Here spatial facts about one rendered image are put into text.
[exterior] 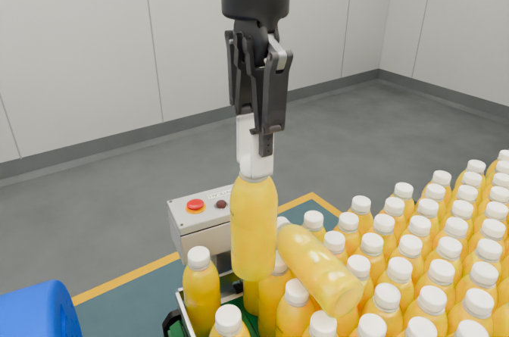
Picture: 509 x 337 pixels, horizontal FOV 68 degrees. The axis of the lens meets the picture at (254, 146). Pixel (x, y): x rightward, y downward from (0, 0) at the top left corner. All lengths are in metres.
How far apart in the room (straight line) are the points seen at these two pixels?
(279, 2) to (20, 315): 0.43
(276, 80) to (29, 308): 0.37
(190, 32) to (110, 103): 0.91
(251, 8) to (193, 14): 3.07
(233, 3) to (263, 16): 0.03
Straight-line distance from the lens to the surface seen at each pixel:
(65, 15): 3.16
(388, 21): 5.20
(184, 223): 0.78
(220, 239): 0.82
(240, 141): 0.51
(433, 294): 0.71
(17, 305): 0.53
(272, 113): 0.43
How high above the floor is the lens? 1.58
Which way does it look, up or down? 28 degrees down
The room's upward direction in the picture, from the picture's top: straight up
